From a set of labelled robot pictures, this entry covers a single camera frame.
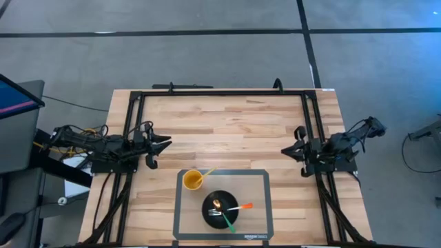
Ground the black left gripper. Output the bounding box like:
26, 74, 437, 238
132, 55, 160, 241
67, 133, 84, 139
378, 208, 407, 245
133, 121, 173, 158

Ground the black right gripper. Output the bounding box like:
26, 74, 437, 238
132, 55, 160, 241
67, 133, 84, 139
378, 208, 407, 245
280, 137, 325, 165

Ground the orange plastic cup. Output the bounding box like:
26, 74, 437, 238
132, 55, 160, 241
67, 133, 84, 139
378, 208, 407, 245
182, 169, 205, 192

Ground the yellow chopstick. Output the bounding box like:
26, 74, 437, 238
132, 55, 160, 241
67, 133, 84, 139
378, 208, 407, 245
194, 167, 218, 185

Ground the fork with orange handle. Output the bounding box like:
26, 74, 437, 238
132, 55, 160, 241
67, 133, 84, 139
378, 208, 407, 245
207, 202, 254, 217

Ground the gold spoon with green handle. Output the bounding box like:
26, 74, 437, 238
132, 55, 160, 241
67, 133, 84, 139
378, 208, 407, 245
212, 198, 237, 234

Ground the black bowl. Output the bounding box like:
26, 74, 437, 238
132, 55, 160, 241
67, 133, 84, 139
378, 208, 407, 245
201, 189, 240, 230

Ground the black-edged clear baking mat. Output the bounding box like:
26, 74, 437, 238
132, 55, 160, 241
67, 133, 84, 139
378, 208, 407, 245
172, 168, 275, 241

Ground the grey metal stand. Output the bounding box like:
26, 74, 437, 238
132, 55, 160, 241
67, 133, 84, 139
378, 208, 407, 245
408, 113, 441, 142

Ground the computer monitor with pink stripe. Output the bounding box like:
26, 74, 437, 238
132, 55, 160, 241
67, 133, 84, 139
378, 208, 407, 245
0, 73, 45, 121

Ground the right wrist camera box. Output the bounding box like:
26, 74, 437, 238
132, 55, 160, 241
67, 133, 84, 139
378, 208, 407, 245
294, 125, 308, 141

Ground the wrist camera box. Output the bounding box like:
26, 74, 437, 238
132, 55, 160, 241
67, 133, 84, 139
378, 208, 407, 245
294, 125, 308, 141
145, 154, 159, 170

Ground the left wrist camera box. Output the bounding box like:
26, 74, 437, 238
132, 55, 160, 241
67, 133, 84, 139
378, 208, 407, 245
145, 154, 159, 170

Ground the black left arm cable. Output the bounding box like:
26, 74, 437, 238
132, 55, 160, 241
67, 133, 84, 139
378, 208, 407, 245
122, 120, 154, 138

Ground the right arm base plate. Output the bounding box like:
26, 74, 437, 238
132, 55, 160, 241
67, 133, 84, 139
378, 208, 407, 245
302, 144, 359, 177

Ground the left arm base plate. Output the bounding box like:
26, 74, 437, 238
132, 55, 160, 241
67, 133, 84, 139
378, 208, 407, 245
91, 146, 141, 174

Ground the black aluminium table frame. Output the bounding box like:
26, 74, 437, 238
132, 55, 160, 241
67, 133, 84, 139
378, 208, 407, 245
82, 87, 375, 248

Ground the thin black floor cable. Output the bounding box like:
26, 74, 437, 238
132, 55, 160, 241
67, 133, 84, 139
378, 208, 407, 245
43, 95, 110, 113

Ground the curved black floor cable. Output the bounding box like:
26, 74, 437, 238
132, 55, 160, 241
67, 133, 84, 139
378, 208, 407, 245
401, 133, 441, 174

